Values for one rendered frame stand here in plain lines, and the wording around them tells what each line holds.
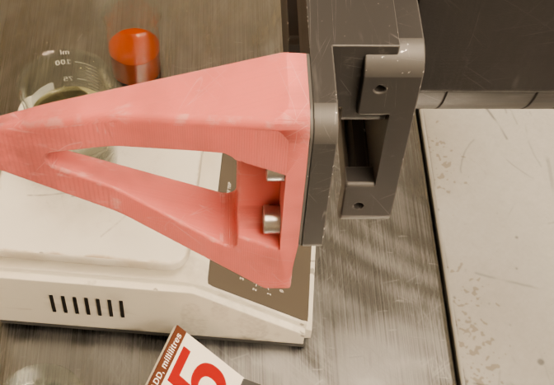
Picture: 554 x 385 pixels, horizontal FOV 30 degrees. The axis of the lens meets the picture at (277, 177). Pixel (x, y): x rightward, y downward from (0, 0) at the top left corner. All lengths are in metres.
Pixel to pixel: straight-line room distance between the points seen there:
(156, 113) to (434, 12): 0.07
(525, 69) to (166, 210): 0.09
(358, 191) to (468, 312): 0.45
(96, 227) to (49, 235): 0.03
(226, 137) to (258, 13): 0.64
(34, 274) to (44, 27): 0.28
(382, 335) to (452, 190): 0.13
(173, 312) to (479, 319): 0.20
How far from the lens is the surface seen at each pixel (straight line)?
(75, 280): 0.62
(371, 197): 0.26
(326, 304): 0.69
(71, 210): 0.62
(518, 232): 0.75
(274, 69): 0.22
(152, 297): 0.62
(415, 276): 0.71
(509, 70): 0.26
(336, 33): 0.22
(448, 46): 0.25
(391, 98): 0.23
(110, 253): 0.60
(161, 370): 0.62
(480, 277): 0.72
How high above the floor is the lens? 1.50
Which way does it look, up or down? 53 degrees down
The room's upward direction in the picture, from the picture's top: 5 degrees clockwise
